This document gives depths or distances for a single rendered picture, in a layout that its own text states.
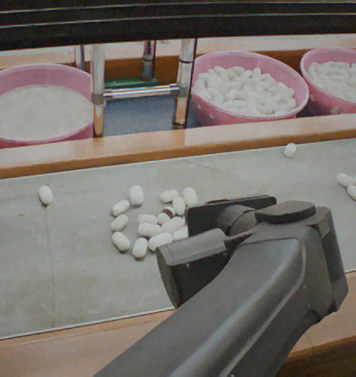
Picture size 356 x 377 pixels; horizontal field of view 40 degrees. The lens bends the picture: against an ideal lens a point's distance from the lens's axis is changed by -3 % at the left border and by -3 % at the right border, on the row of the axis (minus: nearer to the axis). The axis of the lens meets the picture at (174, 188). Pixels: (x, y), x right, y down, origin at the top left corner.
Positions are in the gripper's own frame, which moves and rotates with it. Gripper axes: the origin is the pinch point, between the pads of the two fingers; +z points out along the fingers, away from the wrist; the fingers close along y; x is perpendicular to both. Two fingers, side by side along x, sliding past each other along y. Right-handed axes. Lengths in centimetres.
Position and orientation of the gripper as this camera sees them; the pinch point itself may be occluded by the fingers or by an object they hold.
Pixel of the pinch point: (209, 220)
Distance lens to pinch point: 62.9
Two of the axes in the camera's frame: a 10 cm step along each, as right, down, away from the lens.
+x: 1.0, 9.9, 0.9
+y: -9.7, 1.2, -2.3
